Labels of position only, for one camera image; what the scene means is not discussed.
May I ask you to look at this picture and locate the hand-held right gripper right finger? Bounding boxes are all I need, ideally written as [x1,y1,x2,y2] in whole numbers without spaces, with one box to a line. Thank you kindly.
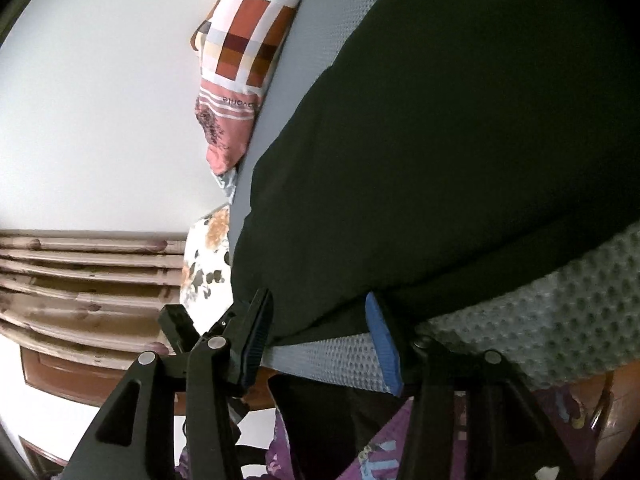
[365,291,577,480]

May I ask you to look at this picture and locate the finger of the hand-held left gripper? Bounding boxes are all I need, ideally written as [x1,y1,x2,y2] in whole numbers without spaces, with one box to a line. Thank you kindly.
[204,301,254,337]

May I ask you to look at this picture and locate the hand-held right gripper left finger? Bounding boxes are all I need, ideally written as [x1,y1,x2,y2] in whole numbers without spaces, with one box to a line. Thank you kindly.
[61,287,275,480]

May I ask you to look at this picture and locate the black pants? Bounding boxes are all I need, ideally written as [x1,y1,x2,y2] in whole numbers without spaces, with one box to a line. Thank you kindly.
[230,0,640,348]

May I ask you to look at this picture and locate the floral bed sheet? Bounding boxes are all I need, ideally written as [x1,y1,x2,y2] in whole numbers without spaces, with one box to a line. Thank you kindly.
[179,204,234,335]

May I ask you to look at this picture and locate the person's purple patterned clothing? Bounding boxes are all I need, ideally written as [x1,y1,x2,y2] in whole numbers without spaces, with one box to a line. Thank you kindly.
[174,385,603,480]

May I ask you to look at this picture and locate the wooden slatted panel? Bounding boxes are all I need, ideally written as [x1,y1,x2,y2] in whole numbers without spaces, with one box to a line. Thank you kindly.
[0,229,189,362]

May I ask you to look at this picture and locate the grey waffle blanket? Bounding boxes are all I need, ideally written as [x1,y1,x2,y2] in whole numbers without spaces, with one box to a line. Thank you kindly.
[227,0,640,396]

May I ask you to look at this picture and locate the checked pillow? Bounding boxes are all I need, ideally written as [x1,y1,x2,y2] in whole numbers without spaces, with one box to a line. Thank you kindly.
[190,0,315,92]

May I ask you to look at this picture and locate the brown wooden bed frame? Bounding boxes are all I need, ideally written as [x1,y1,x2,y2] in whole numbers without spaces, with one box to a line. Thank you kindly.
[19,344,277,411]

